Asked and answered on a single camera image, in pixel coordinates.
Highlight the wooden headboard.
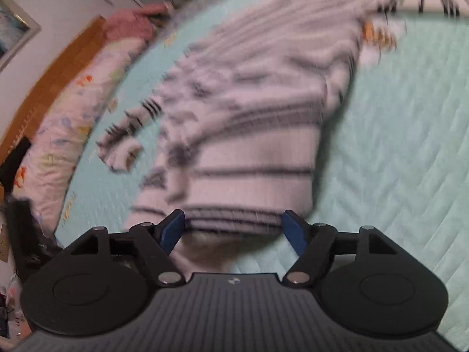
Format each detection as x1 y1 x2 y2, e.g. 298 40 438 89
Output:
0 15 108 160

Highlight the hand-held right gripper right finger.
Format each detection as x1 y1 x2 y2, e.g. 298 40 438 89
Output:
281 209 399 289

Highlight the pink pillow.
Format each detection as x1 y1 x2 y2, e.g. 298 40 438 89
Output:
104 3 171 43

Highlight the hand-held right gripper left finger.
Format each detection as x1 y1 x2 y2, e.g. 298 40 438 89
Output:
69 209 187 289

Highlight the dark object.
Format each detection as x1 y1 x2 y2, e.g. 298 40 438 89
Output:
0 136 64 281

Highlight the framed blue picture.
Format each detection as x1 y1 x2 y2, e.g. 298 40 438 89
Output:
0 0 42 72

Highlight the floral pillow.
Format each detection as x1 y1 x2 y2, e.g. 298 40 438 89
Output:
11 37 149 230

